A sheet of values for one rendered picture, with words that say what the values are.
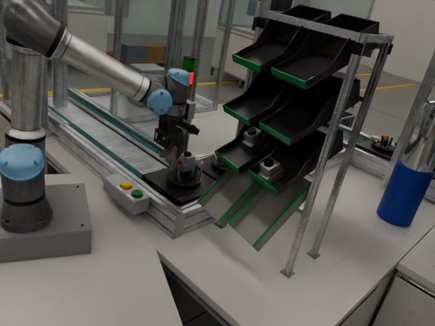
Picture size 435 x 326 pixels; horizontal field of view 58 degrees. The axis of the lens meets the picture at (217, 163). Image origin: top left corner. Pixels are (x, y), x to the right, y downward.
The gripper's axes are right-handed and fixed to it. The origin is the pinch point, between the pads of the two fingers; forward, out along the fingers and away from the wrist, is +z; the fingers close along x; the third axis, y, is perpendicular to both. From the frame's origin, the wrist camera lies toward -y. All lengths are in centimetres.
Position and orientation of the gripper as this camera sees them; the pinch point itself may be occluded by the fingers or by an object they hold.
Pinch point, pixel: (172, 162)
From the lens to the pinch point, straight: 148.9
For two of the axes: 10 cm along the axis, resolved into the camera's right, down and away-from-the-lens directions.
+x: 7.0, 4.1, -5.8
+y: -7.0, 2.0, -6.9
